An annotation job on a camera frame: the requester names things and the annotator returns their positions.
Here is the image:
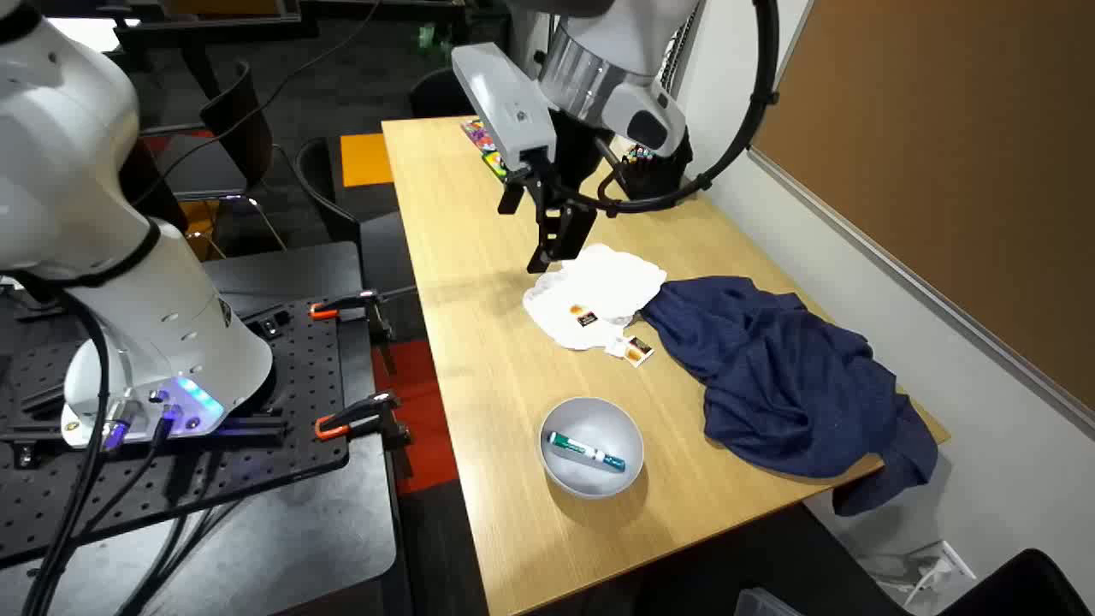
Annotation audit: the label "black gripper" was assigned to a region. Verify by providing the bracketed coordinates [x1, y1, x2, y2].
[492, 105, 606, 276]

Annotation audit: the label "black bag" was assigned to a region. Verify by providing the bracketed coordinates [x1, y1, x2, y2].
[937, 543, 1095, 616]

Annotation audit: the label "brown cork board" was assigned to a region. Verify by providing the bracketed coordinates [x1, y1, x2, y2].
[754, 0, 1095, 418]

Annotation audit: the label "grey robot cart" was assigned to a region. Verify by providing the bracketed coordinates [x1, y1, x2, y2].
[0, 238, 403, 616]

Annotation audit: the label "navy blue cloth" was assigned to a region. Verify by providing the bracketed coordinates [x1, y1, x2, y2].
[638, 273, 945, 518]

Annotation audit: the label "orange black clamp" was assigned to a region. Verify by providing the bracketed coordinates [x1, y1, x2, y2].
[313, 389, 401, 446]
[304, 288, 388, 326]

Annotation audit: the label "orange box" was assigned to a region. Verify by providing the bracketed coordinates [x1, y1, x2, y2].
[335, 130, 396, 191]

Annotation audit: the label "black office chair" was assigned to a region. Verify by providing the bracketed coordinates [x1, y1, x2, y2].
[194, 57, 281, 194]

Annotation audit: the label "grey bowl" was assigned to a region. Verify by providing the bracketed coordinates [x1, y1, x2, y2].
[535, 393, 649, 500]

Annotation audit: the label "clear plastic bag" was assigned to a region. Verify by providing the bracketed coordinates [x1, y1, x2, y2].
[854, 533, 980, 609]

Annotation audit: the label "white cloth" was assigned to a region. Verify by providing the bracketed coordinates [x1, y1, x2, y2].
[522, 241, 672, 358]

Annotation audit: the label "black base cables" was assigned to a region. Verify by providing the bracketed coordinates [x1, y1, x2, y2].
[17, 288, 234, 616]

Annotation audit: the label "white grey wrist camera box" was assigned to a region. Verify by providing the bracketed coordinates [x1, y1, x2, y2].
[450, 41, 562, 178]

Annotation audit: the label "colourful flat packet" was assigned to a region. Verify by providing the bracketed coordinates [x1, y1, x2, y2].
[458, 112, 512, 180]

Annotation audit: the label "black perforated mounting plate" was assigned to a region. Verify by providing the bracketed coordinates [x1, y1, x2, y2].
[0, 297, 354, 568]

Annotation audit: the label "green marker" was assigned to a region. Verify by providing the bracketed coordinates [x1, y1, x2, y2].
[546, 429, 633, 475]

